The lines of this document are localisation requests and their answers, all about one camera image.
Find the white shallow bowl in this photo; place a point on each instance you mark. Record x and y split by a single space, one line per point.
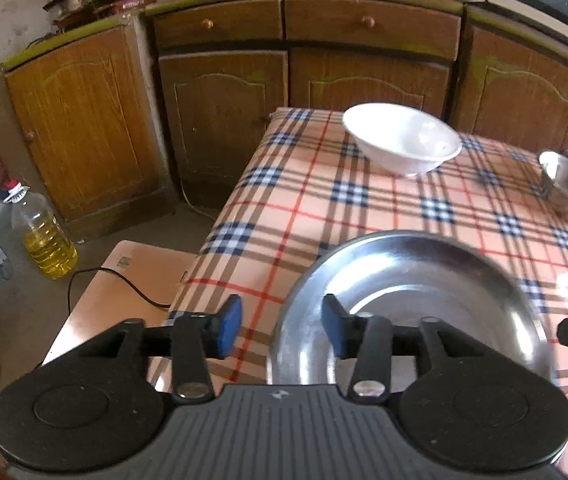
404 135

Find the light wooden cabinet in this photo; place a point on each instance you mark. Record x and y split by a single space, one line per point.
78 125

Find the wooden cabinet with drawers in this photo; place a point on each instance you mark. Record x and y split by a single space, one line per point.
223 100

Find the plaid tablecloth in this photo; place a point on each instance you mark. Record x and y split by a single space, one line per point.
314 200

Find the wooden two-door cabinet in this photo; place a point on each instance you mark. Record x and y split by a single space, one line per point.
524 95

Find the cooking oil bottle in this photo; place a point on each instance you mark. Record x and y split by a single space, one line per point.
46 240

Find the small steel plate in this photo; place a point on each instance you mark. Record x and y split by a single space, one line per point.
439 300

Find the small dark pot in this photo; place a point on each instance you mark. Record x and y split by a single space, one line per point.
66 5

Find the large steel plate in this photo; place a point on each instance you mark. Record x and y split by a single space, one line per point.
399 241

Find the red induction cooker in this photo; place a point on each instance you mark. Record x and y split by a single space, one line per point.
123 4

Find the cardboard box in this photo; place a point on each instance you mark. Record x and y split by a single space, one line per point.
113 310

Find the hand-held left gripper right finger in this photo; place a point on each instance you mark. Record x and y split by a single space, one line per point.
334 327

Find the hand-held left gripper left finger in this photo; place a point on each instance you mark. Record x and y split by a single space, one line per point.
229 325

